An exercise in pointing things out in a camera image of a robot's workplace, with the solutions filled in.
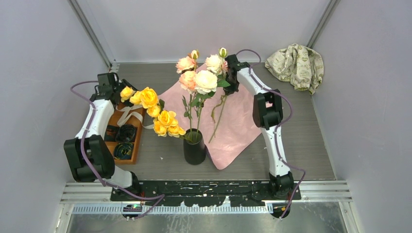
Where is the rolled dark fabric lower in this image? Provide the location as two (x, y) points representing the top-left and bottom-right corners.
(113, 142), (134, 160)

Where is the yellow rose flower stem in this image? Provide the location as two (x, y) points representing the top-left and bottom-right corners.
(120, 86), (193, 142)

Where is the pink rose flower stem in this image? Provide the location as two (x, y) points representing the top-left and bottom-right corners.
(208, 60), (228, 143)

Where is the dark cylindrical vase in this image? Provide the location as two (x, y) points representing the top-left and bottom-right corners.
(183, 129), (206, 165)

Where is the pink purple wrapping paper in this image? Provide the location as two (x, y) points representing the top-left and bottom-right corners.
(159, 82), (261, 170)

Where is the white rose flower stem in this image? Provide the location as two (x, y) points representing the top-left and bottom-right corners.
(189, 47), (228, 130)

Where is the rolled dark fabric middle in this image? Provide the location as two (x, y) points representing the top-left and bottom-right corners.
(103, 125), (120, 142)

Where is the patterned cream cloth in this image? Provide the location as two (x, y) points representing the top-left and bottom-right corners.
(264, 44), (324, 95)

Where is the rolled dark fabric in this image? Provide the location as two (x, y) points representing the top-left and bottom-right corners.
(103, 125), (120, 142)
(116, 124), (137, 143)
(113, 142), (134, 160)

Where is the orange compartment tray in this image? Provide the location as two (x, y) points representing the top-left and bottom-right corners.
(103, 103), (145, 165)

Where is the peach rose flower stem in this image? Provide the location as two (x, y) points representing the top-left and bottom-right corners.
(175, 50), (201, 144)

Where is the rolled dark fabric upper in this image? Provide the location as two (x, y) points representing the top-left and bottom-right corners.
(116, 124), (137, 143)

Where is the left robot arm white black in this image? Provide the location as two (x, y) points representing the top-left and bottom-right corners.
(63, 72), (142, 200)

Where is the cream ribbon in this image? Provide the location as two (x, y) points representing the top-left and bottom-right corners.
(116, 104), (154, 129)

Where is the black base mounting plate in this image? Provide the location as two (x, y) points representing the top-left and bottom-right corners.
(110, 180), (301, 207)

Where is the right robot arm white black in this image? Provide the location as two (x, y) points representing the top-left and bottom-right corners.
(224, 54), (294, 200)

